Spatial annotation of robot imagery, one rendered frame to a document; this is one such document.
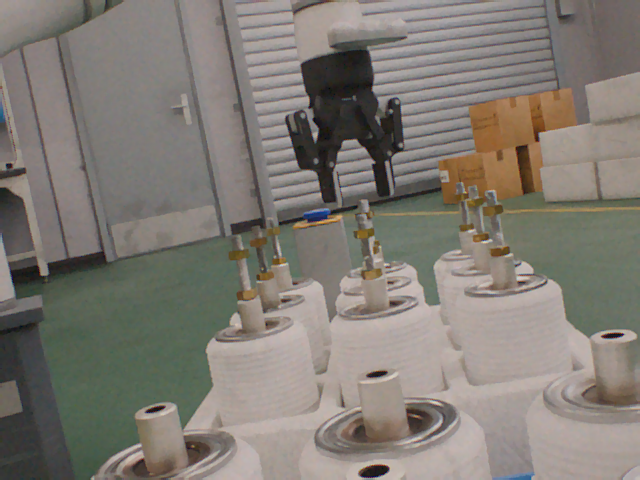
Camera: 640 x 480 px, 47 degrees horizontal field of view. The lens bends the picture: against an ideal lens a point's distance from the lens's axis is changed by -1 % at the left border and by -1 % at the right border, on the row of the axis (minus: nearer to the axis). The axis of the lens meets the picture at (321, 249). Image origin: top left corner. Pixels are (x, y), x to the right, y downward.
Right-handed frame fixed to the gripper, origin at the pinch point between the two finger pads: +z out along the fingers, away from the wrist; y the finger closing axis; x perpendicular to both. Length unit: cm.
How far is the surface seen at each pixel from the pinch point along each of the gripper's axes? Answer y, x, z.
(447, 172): -296, -297, 15
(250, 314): 17.1, 3.0, 9.0
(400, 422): 26.2, 34.9, 10.2
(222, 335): 19.4, 0.9, 10.5
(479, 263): -8.2, 7.5, 10.0
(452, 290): -4.6, 6.6, 12.1
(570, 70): -574, -397, -52
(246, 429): 21.6, 6.6, 17.8
